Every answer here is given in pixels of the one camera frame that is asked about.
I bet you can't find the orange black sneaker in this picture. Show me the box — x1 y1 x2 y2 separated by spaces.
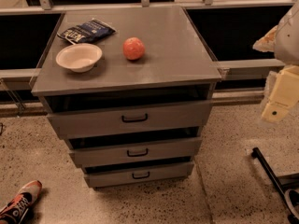
0 180 42 224

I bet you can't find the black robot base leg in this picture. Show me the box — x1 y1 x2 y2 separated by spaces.
250 147 299 224

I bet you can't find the red apple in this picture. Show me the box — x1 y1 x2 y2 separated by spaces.
122 37 145 61

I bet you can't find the blue chip bag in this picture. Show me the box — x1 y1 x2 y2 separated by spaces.
58 19 116 44

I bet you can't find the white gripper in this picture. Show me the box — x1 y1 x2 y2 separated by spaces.
252 26 299 123

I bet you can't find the grey drawer cabinet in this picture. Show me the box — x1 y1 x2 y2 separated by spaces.
32 7 221 175

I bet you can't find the grey top drawer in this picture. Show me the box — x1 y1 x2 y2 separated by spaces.
48 101 211 139

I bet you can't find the white bowl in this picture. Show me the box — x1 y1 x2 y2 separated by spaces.
56 43 103 73

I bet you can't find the grey middle drawer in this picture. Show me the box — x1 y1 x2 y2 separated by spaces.
70 137 202 168

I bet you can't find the metal window railing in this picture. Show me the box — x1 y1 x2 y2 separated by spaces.
0 0 299 107

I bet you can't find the grey bottom drawer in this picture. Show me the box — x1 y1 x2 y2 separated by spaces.
84 161 193 189

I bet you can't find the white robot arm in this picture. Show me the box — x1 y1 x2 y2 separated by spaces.
253 1 299 123

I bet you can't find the grey drawer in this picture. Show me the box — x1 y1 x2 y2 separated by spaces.
70 137 202 168
84 161 193 189
48 101 211 139

